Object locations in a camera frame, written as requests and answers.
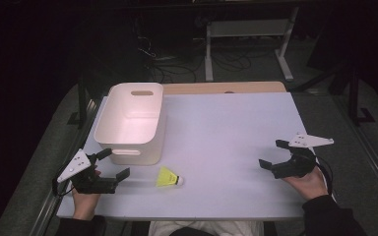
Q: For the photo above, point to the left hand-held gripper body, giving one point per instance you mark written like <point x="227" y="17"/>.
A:
<point x="88" y="185"/>

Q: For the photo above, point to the black metal stand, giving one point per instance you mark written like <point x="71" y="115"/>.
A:
<point x="82" y="101"/>
<point x="352" y="95"/>

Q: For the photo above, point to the white metal table frame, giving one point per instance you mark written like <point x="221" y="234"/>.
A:
<point x="247" y="28"/>

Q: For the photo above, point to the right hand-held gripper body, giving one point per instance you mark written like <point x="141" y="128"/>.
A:
<point x="297" y="164"/>

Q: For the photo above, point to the white plastic storage bin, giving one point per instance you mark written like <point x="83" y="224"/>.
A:
<point x="129" y="124"/>

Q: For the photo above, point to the metal rail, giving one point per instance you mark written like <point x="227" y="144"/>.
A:
<point x="367" y="144"/>
<point x="50" y="209"/>

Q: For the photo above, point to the wooden desk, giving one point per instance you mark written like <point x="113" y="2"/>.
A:
<point x="223" y="88"/>

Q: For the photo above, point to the person's light clothing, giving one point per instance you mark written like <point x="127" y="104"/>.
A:
<point x="206" y="226"/>

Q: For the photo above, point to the person's left hand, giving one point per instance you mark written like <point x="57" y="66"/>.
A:
<point x="85" y="205"/>

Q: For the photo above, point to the person's right hand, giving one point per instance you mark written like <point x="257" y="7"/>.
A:
<point x="308" y="187"/>

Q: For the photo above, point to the yellow shuttlecock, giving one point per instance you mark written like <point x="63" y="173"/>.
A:
<point x="167" y="177"/>

